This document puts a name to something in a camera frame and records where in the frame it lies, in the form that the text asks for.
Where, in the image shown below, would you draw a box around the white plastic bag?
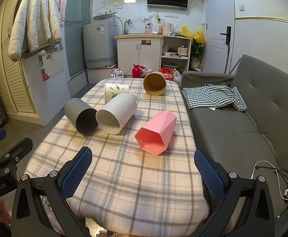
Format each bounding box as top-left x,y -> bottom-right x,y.
173,69 -> 183,85

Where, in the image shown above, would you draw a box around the frosted glass sliding door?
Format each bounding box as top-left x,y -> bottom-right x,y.
64,0 -> 94,80

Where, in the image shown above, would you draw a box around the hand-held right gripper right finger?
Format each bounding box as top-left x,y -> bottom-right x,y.
191,149 -> 276,237

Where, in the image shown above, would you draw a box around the green checked cloth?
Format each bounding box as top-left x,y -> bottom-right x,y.
182,85 -> 247,112

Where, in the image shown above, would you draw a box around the mop handle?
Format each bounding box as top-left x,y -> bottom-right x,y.
224,39 -> 231,74

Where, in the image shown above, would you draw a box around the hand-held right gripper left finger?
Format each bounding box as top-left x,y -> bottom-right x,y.
10,146 -> 93,237

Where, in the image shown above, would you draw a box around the white printed package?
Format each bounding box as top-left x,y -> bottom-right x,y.
110,68 -> 124,78

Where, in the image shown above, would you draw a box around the white low cabinet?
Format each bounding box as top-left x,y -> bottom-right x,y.
20,49 -> 72,126

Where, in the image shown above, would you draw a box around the pink faceted cup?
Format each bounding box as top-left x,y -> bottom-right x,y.
134,110 -> 178,156

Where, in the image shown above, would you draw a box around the louvered wardrobe doors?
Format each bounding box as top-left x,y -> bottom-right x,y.
0,0 -> 37,132

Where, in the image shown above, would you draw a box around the pink hanging garment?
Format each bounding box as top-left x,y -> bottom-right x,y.
52,0 -> 67,26

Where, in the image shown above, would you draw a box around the plaid blanket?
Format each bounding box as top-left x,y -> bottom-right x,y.
25,77 -> 209,236

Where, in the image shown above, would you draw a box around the grey cup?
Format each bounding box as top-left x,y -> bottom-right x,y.
64,98 -> 99,135

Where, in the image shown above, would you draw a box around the white door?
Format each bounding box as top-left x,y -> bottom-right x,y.
204,0 -> 236,74

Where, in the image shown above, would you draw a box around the brown paper cup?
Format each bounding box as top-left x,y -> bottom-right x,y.
143,71 -> 167,96

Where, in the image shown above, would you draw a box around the person's left hand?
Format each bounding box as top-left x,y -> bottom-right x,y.
0,197 -> 12,226

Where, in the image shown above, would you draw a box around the top-load washing machine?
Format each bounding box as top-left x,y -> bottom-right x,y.
83,20 -> 117,69

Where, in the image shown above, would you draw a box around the white cable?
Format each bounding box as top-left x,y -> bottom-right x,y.
250,161 -> 288,201

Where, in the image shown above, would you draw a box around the grey sofa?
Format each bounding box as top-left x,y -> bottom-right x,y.
181,54 -> 288,237

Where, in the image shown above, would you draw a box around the white puffer jacket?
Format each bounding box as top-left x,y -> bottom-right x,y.
8,0 -> 63,60

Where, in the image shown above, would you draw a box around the white sink cabinet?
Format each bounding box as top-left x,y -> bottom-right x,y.
115,34 -> 163,77

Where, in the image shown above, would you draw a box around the green potted plant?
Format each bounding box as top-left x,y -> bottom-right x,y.
189,38 -> 205,70

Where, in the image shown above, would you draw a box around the white plain cup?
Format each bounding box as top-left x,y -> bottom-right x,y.
96,93 -> 137,135

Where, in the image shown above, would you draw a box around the white washing machine base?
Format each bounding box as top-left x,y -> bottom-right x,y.
86,64 -> 119,84

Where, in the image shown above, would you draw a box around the yellow plastic bag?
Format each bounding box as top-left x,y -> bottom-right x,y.
181,26 -> 205,44

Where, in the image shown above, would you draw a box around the white leaf print cup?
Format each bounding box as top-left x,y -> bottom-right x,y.
104,82 -> 130,104

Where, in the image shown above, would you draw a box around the white open shelf unit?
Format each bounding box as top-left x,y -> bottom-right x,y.
160,35 -> 192,72

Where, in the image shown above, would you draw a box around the red shopping bag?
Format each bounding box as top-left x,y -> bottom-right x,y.
159,67 -> 175,82

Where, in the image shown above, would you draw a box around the white wire hanger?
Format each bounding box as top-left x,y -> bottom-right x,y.
94,2 -> 113,14

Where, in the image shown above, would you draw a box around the white electric kettle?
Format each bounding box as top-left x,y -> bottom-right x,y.
162,22 -> 173,36

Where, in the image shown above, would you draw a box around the black door handle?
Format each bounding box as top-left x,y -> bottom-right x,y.
220,26 -> 232,45

